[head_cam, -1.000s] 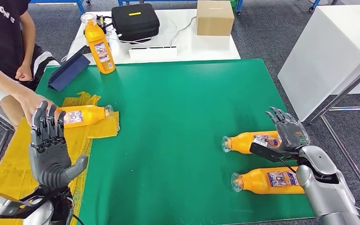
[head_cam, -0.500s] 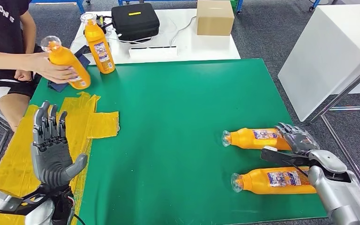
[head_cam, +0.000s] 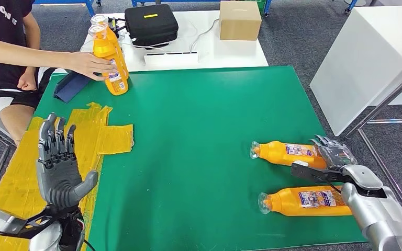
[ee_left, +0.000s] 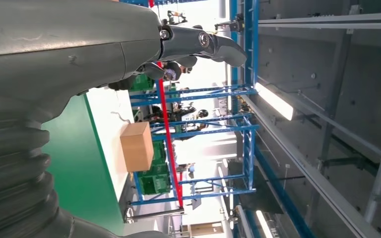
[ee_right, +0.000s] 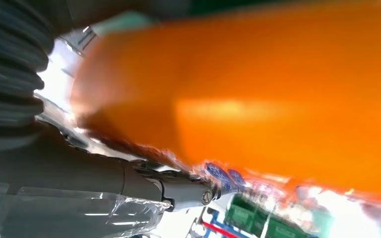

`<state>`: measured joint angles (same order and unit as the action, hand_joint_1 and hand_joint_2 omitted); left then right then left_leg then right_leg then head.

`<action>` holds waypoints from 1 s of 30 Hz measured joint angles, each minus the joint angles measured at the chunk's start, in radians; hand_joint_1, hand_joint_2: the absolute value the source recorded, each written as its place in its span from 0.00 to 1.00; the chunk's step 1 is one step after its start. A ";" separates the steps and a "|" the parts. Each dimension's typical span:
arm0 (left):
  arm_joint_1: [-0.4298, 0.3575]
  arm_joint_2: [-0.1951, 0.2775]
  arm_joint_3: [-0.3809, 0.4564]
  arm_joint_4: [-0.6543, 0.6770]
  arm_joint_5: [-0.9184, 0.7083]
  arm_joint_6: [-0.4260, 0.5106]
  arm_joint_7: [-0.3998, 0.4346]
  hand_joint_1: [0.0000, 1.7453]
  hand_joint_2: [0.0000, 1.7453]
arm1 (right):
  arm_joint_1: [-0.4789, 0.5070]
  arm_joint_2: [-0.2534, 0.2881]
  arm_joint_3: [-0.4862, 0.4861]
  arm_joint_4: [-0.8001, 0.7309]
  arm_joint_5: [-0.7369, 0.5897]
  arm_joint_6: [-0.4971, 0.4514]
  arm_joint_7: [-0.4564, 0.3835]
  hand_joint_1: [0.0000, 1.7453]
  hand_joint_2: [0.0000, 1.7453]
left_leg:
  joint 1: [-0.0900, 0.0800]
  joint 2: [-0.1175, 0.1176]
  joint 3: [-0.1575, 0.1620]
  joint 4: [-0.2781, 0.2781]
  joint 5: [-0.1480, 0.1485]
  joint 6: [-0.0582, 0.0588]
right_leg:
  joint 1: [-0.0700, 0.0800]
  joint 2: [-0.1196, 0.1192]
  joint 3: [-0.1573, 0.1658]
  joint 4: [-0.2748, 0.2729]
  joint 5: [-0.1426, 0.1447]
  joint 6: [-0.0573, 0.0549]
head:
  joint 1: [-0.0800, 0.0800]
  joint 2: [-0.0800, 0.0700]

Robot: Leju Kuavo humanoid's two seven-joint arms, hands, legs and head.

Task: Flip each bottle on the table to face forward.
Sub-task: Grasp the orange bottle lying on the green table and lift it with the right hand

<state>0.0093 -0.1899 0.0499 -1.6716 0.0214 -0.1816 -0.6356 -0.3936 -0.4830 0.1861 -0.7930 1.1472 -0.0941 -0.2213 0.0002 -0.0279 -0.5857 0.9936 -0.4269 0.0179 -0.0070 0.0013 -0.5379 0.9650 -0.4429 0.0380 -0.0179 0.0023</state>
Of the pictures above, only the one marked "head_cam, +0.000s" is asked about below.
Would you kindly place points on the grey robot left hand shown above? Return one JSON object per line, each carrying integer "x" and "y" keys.
{"x": 57, "y": 173}

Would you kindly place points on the person's left hand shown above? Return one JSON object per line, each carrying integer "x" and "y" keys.
{"x": 27, "y": 81}

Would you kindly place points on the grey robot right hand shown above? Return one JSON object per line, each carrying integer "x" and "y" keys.
{"x": 336, "y": 156}

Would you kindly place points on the person's right hand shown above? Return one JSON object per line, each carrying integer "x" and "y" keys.
{"x": 90, "y": 65}

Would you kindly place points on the orange detergent bottle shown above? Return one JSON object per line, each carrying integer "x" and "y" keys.
{"x": 112, "y": 36}
{"x": 284, "y": 202}
{"x": 274, "y": 154}
{"x": 104, "y": 50}

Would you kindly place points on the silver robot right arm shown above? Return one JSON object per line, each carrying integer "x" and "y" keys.
{"x": 378, "y": 214}

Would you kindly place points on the person's right forearm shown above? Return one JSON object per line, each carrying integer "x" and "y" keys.
{"x": 24, "y": 55}

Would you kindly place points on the person's left forearm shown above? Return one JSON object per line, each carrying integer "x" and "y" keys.
{"x": 34, "y": 45}

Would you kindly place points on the dark blue tablet case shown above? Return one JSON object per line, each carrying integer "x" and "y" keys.
{"x": 69, "y": 88}

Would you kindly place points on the yellow tape patch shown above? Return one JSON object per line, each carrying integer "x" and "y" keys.
{"x": 17, "y": 180}

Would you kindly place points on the black handheld controller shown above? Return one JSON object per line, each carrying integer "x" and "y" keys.
{"x": 113, "y": 25}

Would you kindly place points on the blue metal rack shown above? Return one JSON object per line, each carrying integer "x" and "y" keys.
{"x": 90, "y": 5}
{"x": 352, "y": 4}
{"x": 267, "y": 5}

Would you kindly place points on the person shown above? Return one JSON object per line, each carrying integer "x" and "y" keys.
{"x": 0, "y": 20}

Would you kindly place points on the black carrying case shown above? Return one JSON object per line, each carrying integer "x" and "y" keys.
{"x": 150, "y": 27}

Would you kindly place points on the white power strip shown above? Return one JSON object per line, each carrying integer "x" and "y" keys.
{"x": 169, "y": 59}

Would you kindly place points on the white tilted table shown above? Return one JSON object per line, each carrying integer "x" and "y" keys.
{"x": 360, "y": 62}

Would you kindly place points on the green table mat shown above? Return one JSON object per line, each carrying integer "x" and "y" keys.
{"x": 194, "y": 114}

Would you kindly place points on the white low table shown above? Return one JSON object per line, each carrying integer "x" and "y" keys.
{"x": 228, "y": 52}

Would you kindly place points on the brown cardboard box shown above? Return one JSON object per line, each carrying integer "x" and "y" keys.
{"x": 239, "y": 20}

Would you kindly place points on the green crate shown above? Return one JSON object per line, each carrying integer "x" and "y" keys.
{"x": 260, "y": 3}

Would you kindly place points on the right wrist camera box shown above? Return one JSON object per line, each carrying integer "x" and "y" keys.
{"x": 308, "y": 173}

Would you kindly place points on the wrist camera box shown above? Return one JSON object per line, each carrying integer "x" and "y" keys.
{"x": 0, "y": 221}
{"x": 308, "y": 173}

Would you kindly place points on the steel table frame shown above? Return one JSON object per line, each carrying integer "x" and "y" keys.
{"x": 381, "y": 104}

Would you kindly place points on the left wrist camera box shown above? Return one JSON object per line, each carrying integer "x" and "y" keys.
{"x": 0, "y": 221}

